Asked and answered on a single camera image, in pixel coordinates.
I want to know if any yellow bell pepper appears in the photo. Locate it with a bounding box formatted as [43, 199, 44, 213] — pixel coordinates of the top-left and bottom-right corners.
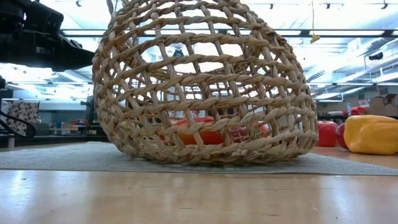
[343, 114, 398, 156]

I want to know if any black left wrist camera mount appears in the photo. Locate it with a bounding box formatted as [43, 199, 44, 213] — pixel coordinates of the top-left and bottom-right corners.
[24, 1, 65, 34]

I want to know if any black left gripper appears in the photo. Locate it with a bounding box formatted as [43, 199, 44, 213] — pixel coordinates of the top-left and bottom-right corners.
[0, 30, 95, 72]

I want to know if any grey woven table mat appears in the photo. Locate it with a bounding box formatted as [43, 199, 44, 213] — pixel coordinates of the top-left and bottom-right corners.
[0, 141, 398, 177]

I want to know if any black curved cable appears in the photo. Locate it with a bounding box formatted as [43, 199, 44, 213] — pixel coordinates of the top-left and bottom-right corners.
[0, 110, 37, 139]

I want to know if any cardboard box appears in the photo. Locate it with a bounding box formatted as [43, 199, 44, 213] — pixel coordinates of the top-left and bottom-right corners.
[368, 93, 398, 116]

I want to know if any woven wicker basket with handles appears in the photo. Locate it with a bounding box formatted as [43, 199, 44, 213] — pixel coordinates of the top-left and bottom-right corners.
[91, 0, 320, 166]

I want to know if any yellow hanging plug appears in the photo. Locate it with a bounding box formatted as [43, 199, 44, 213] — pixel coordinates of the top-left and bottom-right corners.
[309, 0, 321, 44]

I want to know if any patterned hanging cloth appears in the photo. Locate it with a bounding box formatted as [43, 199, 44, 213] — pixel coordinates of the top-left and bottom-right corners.
[6, 101, 40, 136]

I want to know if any red item on shelf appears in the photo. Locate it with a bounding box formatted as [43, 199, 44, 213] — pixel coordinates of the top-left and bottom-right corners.
[343, 106, 367, 116]

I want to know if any red orange mango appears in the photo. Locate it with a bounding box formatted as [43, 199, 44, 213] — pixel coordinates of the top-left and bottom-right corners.
[160, 116, 224, 146]

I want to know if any large red apple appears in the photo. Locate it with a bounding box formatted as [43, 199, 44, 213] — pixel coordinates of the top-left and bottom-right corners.
[335, 123, 349, 150]

